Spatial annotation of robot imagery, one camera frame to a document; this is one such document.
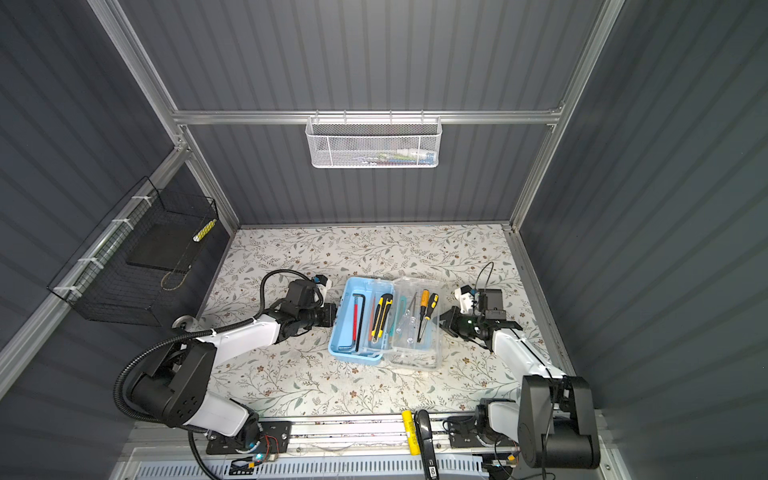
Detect yellow black screwdriver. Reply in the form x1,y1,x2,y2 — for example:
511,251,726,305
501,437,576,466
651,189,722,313
416,289,439,343

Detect red handled tool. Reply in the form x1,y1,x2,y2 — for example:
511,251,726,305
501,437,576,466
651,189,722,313
352,300,359,344

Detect black hex key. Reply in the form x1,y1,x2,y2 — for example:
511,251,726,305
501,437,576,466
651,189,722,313
338,293,365,353

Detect light blue toolbox base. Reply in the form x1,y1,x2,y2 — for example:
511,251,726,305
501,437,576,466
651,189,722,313
328,277,394,366

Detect teal handled tool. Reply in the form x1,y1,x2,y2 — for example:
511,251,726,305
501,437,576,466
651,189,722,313
388,295,412,350

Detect yellow utility knife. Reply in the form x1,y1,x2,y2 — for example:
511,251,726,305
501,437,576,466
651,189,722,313
370,293,393,343

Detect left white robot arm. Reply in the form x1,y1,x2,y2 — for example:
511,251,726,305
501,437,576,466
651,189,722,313
113,269,336,449

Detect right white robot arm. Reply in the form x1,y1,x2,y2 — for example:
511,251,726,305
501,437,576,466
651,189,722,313
440,285,601,470

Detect yellow tube in basket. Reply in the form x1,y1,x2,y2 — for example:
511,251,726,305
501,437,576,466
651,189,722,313
192,219,217,243

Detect black foam pad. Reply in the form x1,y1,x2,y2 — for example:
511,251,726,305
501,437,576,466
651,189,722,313
126,224,203,273

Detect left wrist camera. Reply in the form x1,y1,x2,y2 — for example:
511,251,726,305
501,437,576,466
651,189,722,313
311,274,332,307

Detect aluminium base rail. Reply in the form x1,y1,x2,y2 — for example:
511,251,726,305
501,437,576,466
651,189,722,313
118,411,514,462

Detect yellow marker on rail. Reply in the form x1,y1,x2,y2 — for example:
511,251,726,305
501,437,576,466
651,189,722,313
401,410,420,456

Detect black handle tool on rail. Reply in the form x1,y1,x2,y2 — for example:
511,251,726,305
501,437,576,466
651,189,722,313
414,409,439,480

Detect white wire mesh basket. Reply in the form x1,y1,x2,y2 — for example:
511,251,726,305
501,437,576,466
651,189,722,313
305,119,443,169

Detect black wire basket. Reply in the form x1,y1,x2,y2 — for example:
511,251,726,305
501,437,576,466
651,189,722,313
48,169,230,328

